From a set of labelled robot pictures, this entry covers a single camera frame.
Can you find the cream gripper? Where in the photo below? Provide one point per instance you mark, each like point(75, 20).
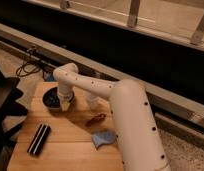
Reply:
point(65, 102)

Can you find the dark blue ceramic bowl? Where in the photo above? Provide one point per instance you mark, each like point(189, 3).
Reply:
point(50, 99)

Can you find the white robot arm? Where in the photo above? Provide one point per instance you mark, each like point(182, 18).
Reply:
point(138, 136)

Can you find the blue object on floor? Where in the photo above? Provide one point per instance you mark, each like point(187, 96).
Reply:
point(50, 78)

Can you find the clear plastic cup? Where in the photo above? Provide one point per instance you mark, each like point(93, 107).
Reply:
point(92, 100)

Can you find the black white striped box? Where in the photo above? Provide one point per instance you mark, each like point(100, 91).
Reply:
point(39, 139)

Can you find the blue sponge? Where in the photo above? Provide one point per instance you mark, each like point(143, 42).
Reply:
point(101, 138)

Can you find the metal railing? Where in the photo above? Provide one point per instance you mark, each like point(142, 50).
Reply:
point(183, 18)

